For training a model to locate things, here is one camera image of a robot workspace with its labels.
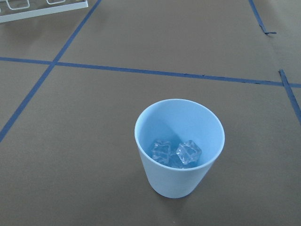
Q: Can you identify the white wire cup rack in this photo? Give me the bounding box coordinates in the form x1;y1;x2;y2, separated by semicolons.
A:
0;0;88;23

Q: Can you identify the clear ice cube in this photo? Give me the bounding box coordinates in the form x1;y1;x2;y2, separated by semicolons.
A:
176;140;202;165
151;139;171;165

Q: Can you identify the light blue plastic cup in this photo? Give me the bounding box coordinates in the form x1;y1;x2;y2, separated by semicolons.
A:
135;99;225;198

